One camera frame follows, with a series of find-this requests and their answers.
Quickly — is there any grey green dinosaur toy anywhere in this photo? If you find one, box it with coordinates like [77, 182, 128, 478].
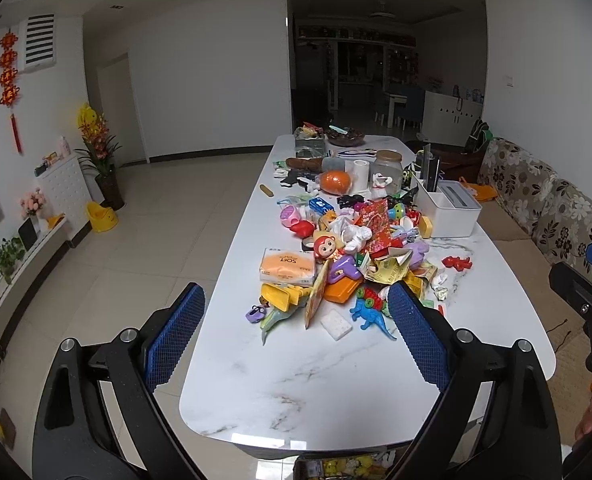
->
[261, 305, 303, 346]

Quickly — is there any yellow toy block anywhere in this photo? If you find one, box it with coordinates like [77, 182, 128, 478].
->
[261, 282, 313, 311]

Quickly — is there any white radiator cabinet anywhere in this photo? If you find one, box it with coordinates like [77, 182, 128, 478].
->
[36, 152, 93, 248]

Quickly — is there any green potted plant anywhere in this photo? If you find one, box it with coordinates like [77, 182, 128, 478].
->
[0, 237, 27, 284]

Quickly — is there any gold foil wrapper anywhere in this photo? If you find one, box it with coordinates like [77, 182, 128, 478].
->
[368, 250, 413, 287]

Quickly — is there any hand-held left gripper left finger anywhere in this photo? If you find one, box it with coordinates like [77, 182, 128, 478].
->
[32, 282, 207, 480]

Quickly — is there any dark backpack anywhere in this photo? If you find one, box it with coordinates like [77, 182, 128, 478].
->
[466, 120, 497, 154]

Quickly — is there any red knot wall decoration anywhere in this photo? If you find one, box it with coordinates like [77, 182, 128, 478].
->
[0, 32, 25, 155]

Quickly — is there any orange ball toy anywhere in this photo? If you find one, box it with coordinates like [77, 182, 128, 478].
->
[318, 170, 353, 196]

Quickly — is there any white sponge block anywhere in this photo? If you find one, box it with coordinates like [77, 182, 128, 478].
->
[321, 310, 353, 340]

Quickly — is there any yellow potty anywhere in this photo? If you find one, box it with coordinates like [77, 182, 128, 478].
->
[86, 201, 119, 234]

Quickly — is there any clear glass jar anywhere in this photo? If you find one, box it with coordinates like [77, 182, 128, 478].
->
[373, 150, 405, 194]

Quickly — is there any black floor cable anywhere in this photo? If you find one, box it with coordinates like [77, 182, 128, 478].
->
[546, 305, 589, 353]

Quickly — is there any white dog figure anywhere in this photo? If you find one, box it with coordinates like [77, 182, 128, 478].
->
[371, 172, 395, 196]

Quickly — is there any white paper roll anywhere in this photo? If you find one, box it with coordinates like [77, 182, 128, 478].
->
[352, 159, 373, 189]

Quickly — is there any red monkey toy figure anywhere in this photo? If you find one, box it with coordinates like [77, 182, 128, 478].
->
[312, 232, 338, 264]

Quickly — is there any red paper gift bag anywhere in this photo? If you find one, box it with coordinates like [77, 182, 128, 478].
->
[353, 199, 393, 256]

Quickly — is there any dark bowl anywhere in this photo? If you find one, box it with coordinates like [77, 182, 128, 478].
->
[325, 127, 366, 147]

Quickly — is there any white desk organiser box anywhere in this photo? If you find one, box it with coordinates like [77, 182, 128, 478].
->
[410, 144, 483, 239]

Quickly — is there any white television console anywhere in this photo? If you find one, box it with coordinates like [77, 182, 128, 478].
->
[0, 215, 74, 361]

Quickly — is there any orange toy case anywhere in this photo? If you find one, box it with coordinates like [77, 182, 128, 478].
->
[323, 277, 363, 305]

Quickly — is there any floral sofa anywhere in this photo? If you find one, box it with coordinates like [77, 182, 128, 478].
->
[476, 137, 592, 273]

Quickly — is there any white sideboard cabinet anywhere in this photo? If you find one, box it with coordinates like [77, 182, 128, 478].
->
[422, 91, 486, 146]

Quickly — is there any white air conditioner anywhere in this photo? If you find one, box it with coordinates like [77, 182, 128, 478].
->
[18, 14, 57, 70]

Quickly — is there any blue chair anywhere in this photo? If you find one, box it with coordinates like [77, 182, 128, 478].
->
[398, 85, 427, 128]

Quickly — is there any blue dinosaur toy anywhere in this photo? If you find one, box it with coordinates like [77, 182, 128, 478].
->
[350, 297, 399, 342]

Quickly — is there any pink flower bouquet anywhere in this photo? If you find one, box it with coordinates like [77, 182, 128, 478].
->
[20, 187, 47, 219]

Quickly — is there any person's right hand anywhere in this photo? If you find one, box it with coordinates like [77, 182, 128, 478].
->
[573, 389, 592, 448]

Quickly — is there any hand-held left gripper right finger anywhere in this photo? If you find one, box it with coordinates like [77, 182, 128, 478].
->
[386, 280, 564, 480]

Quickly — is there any yellow flower plant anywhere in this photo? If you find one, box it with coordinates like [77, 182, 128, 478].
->
[73, 102, 126, 211]

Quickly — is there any purple plastic toy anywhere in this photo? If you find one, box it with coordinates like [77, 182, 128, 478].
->
[326, 255, 361, 283]

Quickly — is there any orange tissue pack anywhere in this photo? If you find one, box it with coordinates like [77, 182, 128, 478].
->
[258, 248, 317, 286]

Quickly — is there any orange picture book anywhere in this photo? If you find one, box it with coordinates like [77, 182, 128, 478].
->
[304, 260, 331, 331]

